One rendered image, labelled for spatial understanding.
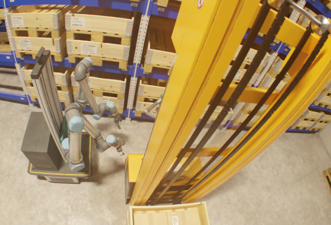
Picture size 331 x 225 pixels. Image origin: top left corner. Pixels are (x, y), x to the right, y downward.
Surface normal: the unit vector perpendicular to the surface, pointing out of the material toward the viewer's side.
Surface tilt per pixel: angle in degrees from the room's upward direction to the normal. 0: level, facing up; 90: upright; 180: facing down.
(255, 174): 0
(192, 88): 90
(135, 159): 0
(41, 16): 90
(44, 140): 0
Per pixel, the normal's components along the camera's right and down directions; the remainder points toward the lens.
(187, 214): 0.24, -0.69
